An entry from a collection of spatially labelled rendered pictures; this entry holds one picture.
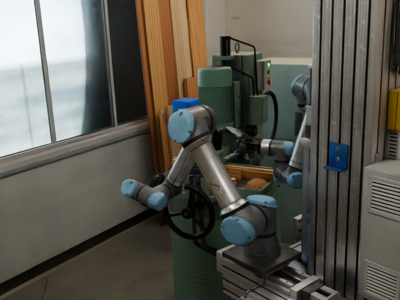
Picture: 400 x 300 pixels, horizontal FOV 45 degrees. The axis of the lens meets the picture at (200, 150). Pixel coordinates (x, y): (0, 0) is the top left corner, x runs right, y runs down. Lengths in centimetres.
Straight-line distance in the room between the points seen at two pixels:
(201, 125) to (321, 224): 58
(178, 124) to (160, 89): 231
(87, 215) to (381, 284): 258
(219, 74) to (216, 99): 12
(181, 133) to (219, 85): 74
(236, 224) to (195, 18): 302
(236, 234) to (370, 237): 45
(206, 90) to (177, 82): 183
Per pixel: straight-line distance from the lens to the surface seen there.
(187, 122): 171
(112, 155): 391
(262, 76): 269
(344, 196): 178
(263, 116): 264
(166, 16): 421
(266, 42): 491
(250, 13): 499
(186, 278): 278
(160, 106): 404
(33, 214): 352
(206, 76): 243
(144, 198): 199
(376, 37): 162
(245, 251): 191
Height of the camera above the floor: 171
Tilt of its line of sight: 15 degrees down
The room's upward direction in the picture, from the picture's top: 2 degrees counter-clockwise
